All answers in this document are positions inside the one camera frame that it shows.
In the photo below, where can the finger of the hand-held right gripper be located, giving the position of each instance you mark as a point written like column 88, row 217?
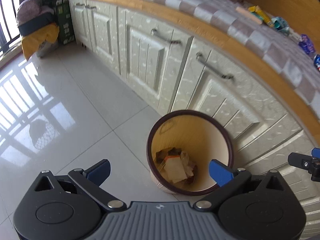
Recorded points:
column 301, row 162
column 316, row 153

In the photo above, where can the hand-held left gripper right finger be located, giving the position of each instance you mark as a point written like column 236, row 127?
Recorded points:
column 220, row 173

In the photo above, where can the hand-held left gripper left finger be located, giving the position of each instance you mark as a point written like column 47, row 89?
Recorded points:
column 100, row 172

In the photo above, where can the white plastic bag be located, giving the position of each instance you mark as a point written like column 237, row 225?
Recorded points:
column 187, row 161

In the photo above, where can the paper trash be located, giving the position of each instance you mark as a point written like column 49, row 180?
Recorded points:
column 175, row 170

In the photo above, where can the brown rimmed waste bin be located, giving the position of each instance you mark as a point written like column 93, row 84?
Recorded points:
column 200, row 130

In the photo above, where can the brown gold wrapper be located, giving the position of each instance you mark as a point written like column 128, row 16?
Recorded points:
column 166, row 155

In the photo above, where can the teal plastic wrapper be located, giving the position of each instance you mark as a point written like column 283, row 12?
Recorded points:
column 281, row 25

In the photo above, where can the yellow carton pack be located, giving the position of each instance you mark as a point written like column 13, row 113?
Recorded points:
column 261, row 15

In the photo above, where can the crushed blue can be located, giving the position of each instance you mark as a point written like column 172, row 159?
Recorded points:
column 317, row 62

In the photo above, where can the purple wrapper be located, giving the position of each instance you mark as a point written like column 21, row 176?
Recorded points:
column 307, row 43

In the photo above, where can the cream cabinet with wooden top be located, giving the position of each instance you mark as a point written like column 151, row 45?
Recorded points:
column 150, row 62

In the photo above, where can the yellow bag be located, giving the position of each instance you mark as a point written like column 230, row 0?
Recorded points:
column 37, row 43

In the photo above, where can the white flat stick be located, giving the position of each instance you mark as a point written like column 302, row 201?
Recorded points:
column 248, row 15

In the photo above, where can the green carton box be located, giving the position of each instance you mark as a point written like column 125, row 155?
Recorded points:
column 65, row 22

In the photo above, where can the dark basket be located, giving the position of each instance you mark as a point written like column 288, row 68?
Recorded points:
column 37, row 26

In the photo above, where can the brown white checkered cloth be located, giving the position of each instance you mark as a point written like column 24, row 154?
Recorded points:
column 212, row 10

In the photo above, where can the black balcony railing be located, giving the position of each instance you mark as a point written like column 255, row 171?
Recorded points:
column 7, row 25

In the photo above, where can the pink cushion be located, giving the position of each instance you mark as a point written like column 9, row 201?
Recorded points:
column 31, row 11

